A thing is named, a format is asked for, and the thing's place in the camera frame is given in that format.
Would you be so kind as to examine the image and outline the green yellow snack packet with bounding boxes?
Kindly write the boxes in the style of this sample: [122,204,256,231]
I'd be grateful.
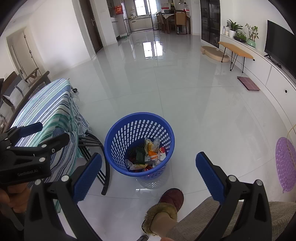
[134,147,146,165]

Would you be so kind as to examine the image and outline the yellow silver snack bag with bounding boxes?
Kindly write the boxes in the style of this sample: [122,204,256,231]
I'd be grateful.
[144,137,160,155]

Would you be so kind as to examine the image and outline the orange white snack wrappers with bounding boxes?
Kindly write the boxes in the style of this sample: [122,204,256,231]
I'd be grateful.
[148,147,166,166]

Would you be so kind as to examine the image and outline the left hand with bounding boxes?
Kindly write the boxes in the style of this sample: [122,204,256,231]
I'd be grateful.
[1,183,31,213]

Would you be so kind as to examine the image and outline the black metal table legs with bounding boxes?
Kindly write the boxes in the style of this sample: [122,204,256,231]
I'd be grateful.
[78,132,110,196]

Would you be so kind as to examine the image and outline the striped blue green tablecloth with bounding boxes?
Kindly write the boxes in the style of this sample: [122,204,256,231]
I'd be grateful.
[9,78,91,214]

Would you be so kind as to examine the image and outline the dark wooden sofa bench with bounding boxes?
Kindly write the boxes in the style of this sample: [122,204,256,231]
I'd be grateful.
[1,71,51,133]

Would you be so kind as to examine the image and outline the beige trouser leg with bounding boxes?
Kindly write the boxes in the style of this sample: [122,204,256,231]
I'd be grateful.
[166,196,296,241]

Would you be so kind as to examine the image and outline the purple perforated mat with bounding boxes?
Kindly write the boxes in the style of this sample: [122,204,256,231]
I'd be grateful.
[275,137,295,192]

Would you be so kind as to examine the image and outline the brown furry slipper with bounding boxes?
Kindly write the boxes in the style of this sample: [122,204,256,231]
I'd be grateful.
[142,188,184,238]

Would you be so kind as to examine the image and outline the blue plastic waste basket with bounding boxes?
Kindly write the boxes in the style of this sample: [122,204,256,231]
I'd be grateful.
[105,112,175,180]

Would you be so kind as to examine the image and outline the white tv cabinet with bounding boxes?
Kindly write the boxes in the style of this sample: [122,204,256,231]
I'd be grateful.
[220,34,295,130]

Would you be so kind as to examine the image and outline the wooden oval side table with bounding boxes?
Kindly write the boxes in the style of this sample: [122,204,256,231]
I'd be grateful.
[218,41,255,73]

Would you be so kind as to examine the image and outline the round beige floor cushion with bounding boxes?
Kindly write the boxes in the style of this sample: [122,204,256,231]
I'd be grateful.
[201,46,230,62]

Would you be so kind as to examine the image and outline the black flat television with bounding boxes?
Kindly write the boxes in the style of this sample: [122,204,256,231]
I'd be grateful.
[264,20,295,78]

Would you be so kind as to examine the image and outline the dining table with chairs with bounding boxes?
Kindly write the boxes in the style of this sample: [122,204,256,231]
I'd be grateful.
[156,10,191,35]

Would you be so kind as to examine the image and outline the low black planter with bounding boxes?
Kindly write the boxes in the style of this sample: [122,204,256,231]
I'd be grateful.
[233,31,247,43]

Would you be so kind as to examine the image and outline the potted plant green pot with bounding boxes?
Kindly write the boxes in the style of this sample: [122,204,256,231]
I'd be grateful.
[245,24,258,48]

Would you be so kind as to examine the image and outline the potted plant white pot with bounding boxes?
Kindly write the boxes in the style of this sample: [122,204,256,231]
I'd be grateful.
[226,19,243,38]

